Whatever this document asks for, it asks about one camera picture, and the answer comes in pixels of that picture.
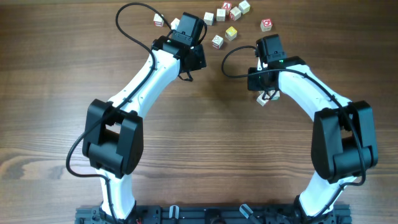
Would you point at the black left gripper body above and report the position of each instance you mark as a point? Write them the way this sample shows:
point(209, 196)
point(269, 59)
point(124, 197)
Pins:
point(197, 58)

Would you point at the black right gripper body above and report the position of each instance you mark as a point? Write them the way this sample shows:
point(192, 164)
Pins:
point(258, 82)

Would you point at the green Z letter block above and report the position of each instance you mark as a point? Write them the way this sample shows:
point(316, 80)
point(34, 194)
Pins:
point(274, 95)

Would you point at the green side animal block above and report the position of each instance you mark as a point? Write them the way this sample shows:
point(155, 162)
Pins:
point(263, 98)

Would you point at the red side bird block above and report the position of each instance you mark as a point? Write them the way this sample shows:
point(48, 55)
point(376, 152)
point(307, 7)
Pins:
point(217, 42)

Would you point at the yellow K letter block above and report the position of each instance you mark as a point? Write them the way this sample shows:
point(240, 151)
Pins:
point(231, 33)

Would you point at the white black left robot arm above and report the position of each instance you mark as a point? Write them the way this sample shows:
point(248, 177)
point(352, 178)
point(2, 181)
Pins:
point(114, 142)

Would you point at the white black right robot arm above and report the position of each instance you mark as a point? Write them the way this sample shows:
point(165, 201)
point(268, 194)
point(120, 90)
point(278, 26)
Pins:
point(343, 144)

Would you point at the white turtle yellow block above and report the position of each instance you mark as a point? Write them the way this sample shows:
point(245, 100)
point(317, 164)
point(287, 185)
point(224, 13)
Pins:
point(174, 24)

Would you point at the white 8 number block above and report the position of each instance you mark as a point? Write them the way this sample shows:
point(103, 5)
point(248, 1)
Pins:
point(208, 18)

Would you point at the red white far-left block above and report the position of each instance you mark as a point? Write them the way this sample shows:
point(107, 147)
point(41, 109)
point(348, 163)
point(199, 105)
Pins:
point(158, 20)

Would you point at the teal top 8 block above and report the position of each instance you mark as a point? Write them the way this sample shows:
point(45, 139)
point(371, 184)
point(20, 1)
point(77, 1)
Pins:
point(220, 15)

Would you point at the red Q letter block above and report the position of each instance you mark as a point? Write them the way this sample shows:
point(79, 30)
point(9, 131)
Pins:
point(266, 25)

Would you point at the red U letter block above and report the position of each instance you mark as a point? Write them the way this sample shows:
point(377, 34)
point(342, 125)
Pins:
point(235, 13)

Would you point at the red A letter block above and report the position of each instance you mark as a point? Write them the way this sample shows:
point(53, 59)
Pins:
point(227, 6)

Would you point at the yellow S corner block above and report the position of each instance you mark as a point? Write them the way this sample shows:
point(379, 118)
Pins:
point(244, 7)

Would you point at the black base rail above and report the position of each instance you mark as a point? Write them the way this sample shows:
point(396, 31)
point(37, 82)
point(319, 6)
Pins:
point(281, 213)

